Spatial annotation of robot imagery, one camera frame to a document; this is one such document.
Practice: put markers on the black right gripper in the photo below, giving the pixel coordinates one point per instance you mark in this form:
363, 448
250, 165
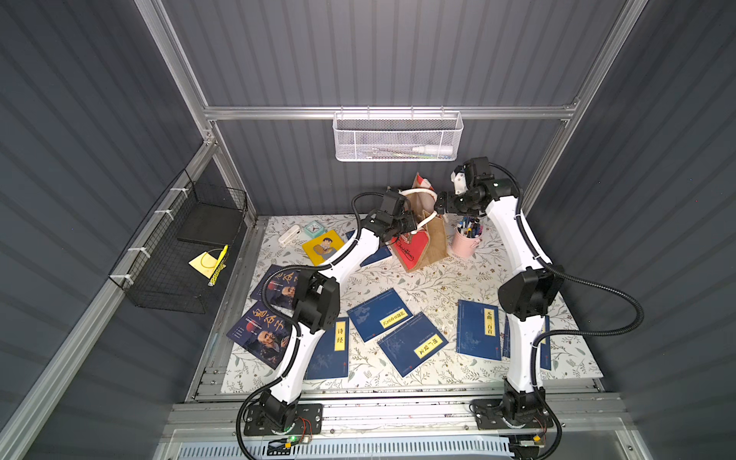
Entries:
445, 204

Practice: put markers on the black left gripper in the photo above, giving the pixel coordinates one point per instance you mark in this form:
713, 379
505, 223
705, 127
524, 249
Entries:
406, 223

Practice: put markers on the burlap canvas bag red panel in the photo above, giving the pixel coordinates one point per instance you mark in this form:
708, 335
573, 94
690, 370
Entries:
429, 245

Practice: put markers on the blue book Yuewei notes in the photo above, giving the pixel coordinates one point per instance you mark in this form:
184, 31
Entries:
379, 314

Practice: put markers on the blue book Zengguang Xianwen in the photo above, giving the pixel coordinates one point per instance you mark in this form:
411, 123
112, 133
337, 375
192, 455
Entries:
412, 343

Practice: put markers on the blue book Shijing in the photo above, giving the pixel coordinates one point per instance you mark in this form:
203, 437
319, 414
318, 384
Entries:
330, 359

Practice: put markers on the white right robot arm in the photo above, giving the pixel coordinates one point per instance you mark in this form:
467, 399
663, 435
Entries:
531, 290

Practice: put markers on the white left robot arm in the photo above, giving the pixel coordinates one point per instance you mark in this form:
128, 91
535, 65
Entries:
317, 305

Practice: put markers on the blue book near bag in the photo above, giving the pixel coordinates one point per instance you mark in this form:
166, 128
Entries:
381, 254

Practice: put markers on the white marker in basket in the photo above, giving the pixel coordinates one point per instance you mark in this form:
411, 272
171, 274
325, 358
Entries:
434, 150

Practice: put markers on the pink pen holder cup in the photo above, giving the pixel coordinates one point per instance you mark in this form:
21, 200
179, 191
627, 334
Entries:
467, 237

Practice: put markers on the small teal card box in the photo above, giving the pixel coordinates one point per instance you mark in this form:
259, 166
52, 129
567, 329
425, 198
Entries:
314, 229

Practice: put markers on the yellow cartoon cover book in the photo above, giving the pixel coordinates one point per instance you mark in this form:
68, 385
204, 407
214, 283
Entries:
323, 247

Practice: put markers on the white eraser block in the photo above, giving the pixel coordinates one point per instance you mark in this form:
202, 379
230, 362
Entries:
290, 235

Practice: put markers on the floral table mat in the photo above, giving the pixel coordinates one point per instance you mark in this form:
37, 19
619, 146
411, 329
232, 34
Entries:
435, 291

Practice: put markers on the dark portrait book upper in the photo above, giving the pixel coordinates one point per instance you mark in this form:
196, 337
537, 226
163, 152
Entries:
281, 287

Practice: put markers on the dark portrait book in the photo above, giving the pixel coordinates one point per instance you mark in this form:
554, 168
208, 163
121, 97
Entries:
281, 287
263, 334

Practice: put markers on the blue book Yuanqu 300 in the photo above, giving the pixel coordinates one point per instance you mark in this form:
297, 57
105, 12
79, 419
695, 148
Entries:
478, 333

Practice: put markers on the blue book Guiguzi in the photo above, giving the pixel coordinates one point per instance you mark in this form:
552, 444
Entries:
544, 352

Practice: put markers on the dark portrait book lower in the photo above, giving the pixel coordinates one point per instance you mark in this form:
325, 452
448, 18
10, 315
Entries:
263, 334

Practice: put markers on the black tray in basket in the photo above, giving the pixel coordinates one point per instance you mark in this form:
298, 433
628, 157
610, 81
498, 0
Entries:
210, 225

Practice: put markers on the yellow pen in basket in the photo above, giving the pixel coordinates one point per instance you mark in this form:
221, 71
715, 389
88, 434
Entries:
220, 265

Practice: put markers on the yellow sticky note pad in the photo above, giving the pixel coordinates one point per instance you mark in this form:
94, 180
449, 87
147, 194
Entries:
205, 263

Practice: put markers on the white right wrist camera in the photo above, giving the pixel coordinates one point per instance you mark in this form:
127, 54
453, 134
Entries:
459, 182

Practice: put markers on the white wire mesh basket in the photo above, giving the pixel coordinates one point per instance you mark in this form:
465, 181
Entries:
390, 135

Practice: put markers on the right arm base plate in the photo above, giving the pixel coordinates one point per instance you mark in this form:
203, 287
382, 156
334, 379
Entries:
508, 413

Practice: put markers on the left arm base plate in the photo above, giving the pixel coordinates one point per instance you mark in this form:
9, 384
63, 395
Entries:
293, 420

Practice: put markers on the black wire wall basket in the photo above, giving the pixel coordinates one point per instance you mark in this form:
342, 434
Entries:
154, 271

